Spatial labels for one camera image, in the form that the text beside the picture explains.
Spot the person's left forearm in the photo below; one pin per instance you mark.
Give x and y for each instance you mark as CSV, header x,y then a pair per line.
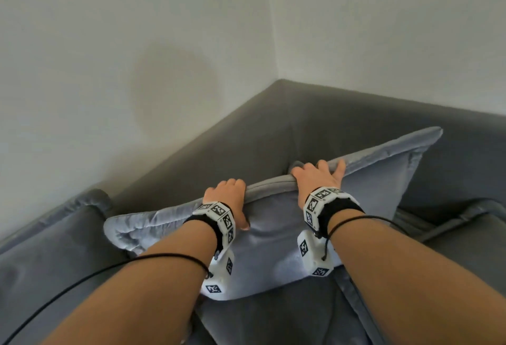
x,y
150,289

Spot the dark grey sofa cushion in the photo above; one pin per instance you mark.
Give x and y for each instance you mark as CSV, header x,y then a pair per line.
x,y
284,317
466,238
51,261

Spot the person's left hand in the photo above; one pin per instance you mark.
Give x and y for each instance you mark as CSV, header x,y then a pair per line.
x,y
229,192

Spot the white marked wrist camera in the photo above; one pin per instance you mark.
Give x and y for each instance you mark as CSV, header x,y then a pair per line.
x,y
314,234
221,246

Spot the person's left thumb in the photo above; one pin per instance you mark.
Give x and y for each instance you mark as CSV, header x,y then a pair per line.
x,y
242,214

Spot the person's right little finger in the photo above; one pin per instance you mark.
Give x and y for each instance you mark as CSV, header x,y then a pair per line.
x,y
340,169

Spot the person's right middle finger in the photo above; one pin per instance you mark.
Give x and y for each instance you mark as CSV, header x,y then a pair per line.
x,y
309,167

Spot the dark grey sofa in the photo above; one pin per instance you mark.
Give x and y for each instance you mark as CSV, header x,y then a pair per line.
x,y
316,127

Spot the person's right forearm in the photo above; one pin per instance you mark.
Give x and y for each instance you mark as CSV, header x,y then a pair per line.
x,y
407,277

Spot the light grey pillow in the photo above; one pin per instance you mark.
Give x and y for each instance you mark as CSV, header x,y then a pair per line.
x,y
272,238

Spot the person's right hand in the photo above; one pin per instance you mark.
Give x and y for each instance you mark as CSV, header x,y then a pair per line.
x,y
316,179

